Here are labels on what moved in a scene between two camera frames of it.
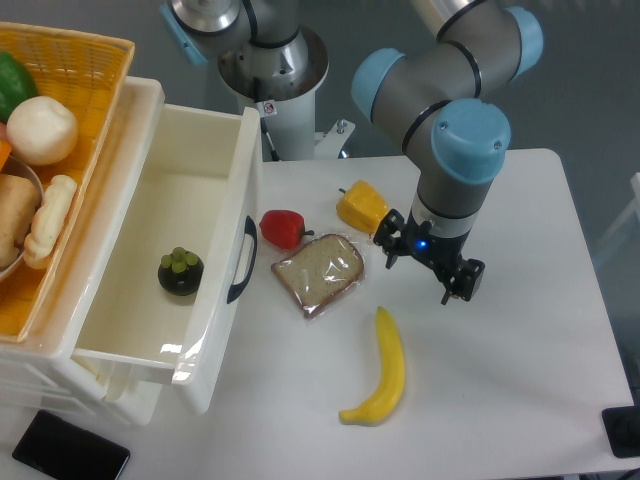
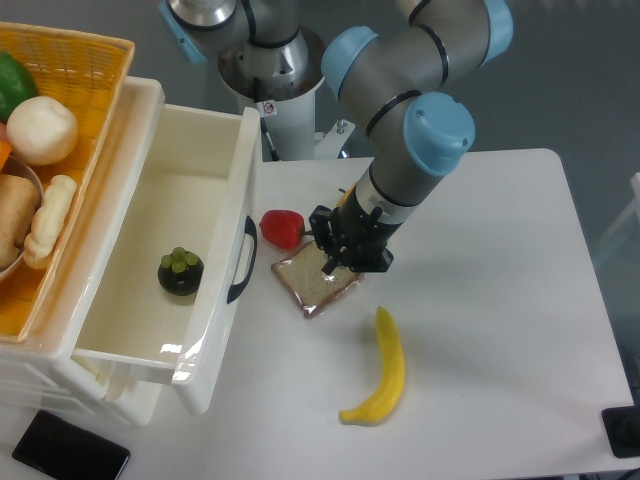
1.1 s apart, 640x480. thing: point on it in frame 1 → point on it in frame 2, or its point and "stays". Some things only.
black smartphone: (62, 450) stays
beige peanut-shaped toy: (48, 220) stays
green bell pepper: (16, 85) stays
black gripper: (436, 252) → (358, 237)
